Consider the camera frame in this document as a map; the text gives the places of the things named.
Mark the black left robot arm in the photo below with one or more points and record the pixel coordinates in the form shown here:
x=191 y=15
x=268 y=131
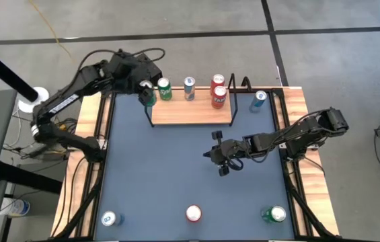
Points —
x=58 y=104

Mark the black stanchion white base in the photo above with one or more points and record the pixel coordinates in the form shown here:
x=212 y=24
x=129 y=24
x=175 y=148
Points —
x=4 y=71

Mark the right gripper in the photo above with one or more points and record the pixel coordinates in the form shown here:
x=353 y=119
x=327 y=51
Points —
x=226 y=153

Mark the wooden shelf black metal legs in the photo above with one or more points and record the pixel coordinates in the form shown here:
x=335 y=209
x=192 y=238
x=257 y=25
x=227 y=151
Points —
x=189 y=112

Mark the blue silver Red Bull can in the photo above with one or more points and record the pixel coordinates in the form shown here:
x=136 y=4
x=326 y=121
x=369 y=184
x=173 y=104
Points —
x=109 y=218
x=189 y=90
x=258 y=102

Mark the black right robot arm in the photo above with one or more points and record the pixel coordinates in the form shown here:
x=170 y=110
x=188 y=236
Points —
x=297 y=131

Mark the red Fanta strawberry can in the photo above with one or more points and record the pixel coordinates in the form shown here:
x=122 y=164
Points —
x=193 y=213
x=217 y=80
x=219 y=99

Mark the blue-grey table mat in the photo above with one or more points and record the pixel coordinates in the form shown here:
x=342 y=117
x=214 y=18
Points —
x=162 y=174

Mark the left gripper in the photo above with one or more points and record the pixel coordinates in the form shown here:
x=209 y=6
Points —
x=129 y=72

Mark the white canister blue label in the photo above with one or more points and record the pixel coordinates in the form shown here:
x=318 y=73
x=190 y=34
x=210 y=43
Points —
x=16 y=207

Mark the green Sprite can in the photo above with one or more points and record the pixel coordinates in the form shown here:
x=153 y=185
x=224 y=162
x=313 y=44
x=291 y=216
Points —
x=164 y=91
x=146 y=84
x=275 y=214

